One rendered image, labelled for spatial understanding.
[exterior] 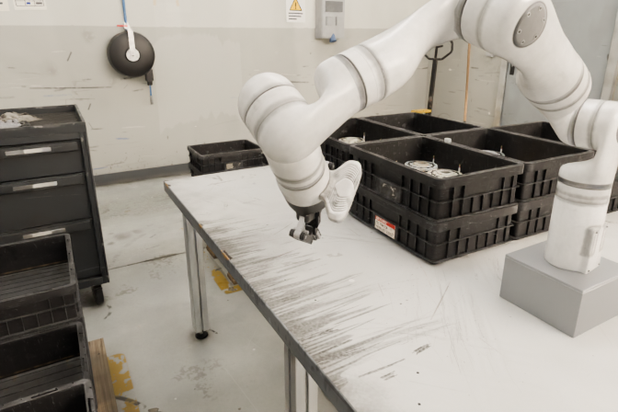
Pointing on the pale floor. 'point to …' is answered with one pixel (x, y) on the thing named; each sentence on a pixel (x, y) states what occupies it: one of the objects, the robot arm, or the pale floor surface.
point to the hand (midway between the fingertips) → (319, 217)
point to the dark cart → (52, 188)
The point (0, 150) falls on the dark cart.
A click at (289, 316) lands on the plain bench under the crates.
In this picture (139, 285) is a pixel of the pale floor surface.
